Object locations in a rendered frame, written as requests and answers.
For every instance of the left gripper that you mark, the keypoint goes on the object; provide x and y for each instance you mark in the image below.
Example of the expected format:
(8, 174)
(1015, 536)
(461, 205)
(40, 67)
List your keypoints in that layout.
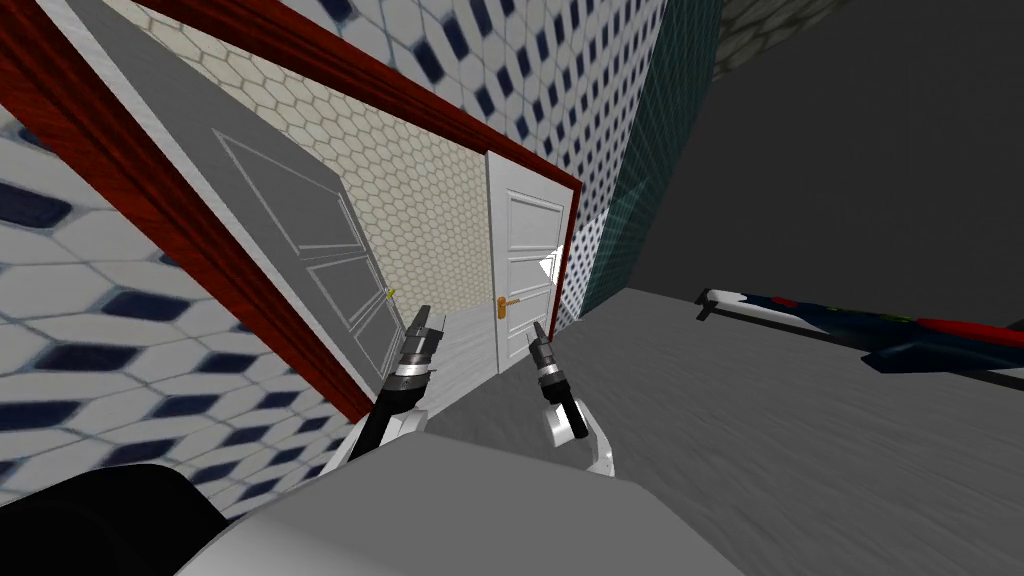
(418, 346)

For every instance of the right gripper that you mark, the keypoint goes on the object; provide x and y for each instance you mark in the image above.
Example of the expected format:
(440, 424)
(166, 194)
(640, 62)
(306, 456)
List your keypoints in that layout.
(546, 354)

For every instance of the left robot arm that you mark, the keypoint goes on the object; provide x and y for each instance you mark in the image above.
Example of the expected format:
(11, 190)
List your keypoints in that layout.
(96, 528)

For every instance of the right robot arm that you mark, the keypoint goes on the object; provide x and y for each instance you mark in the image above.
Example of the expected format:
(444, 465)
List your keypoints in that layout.
(570, 416)

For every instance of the white panelled door leaf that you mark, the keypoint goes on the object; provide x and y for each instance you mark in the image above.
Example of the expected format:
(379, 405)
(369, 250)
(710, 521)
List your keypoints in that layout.
(528, 240)

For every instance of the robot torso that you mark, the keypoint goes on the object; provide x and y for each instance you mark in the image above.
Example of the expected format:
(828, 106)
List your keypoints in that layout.
(448, 520)

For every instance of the grey panelled door leaf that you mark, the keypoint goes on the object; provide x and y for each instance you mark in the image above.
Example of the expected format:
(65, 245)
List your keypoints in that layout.
(264, 192)

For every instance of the bed with blue red cover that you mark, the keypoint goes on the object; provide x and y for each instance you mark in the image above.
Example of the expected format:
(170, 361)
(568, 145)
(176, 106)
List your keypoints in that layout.
(896, 332)

